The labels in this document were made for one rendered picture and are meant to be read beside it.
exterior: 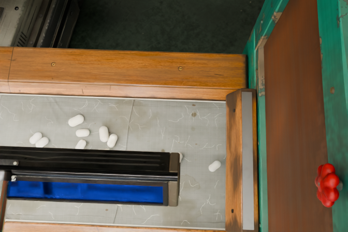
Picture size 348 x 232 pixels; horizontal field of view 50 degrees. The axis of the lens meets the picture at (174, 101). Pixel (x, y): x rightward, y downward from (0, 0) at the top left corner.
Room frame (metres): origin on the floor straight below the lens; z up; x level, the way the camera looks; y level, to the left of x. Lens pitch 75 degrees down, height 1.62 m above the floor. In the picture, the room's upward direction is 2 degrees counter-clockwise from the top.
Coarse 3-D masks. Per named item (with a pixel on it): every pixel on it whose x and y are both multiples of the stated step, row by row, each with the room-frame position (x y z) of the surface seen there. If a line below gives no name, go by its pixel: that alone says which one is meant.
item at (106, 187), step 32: (32, 160) 0.07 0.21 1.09; (64, 160) 0.06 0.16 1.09; (96, 160) 0.06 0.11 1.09; (128, 160) 0.06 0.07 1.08; (160, 160) 0.06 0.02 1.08; (32, 192) 0.02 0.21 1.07; (64, 192) 0.02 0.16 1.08; (96, 192) 0.02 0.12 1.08; (128, 192) 0.02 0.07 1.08; (160, 192) 0.01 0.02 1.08
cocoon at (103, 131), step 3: (102, 126) 0.18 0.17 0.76; (105, 126) 0.18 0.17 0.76; (99, 129) 0.17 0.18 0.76; (102, 129) 0.17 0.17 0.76; (105, 129) 0.17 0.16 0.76; (99, 132) 0.17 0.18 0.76; (102, 132) 0.16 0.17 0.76; (105, 132) 0.16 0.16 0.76; (108, 132) 0.17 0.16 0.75; (99, 135) 0.16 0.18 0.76; (102, 135) 0.16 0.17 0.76; (105, 135) 0.16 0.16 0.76; (108, 135) 0.16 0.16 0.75; (102, 138) 0.15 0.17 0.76; (105, 138) 0.15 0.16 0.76; (108, 138) 0.15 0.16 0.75; (105, 141) 0.14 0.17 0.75
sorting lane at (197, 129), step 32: (0, 96) 0.27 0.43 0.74; (32, 96) 0.27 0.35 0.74; (64, 96) 0.26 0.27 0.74; (0, 128) 0.19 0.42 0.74; (32, 128) 0.18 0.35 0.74; (64, 128) 0.18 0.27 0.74; (96, 128) 0.18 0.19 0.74; (128, 128) 0.18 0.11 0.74; (160, 128) 0.17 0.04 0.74; (192, 128) 0.17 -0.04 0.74; (224, 128) 0.17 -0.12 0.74; (192, 160) 0.09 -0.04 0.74; (224, 160) 0.09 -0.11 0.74; (192, 192) 0.02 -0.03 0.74; (224, 192) 0.02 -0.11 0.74; (96, 224) -0.04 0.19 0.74; (128, 224) -0.05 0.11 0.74; (160, 224) -0.05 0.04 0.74; (192, 224) -0.05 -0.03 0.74; (224, 224) -0.05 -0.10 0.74
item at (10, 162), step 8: (0, 160) 0.06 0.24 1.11; (8, 160) 0.06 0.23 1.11; (16, 160) 0.06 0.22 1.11; (0, 176) 0.04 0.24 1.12; (8, 176) 0.04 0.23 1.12; (0, 184) 0.03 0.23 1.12; (8, 184) 0.03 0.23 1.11; (0, 192) 0.02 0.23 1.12; (8, 192) 0.02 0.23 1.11; (0, 200) 0.01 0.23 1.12; (8, 200) 0.01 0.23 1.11; (0, 208) 0.00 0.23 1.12; (0, 216) -0.01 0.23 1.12; (0, 224) -0.02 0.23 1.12
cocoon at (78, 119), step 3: (75, 117) 0.20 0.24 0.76; (78, 117) 0.20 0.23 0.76; (81, 117) 0.20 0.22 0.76; (69, 120) 0.20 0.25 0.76; (72, 120) 0.20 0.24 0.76; (75, 120) 0.20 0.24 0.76; (78, 120) 0.20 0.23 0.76; (81, 120) 0.20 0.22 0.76; (69, 123) 0.19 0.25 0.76; (72, 123) 0.19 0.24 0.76; (75, 123) 0.19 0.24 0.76; (78, 123) 0.19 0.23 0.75; (72, 126) 0.18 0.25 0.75
